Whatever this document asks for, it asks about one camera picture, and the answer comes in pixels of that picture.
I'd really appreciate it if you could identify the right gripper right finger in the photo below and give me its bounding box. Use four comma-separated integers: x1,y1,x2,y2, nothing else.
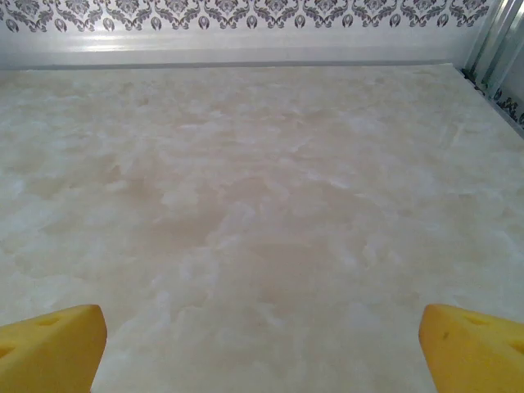
418,303,524,393

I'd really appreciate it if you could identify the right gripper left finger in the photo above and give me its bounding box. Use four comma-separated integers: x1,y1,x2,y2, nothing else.
0,304,109,393

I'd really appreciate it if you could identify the aluminium frame post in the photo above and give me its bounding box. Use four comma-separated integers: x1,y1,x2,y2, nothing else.
464,0,524,99

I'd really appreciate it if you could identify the long aluminium table-edge rail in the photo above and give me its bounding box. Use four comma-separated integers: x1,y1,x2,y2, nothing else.
0,28,492,70

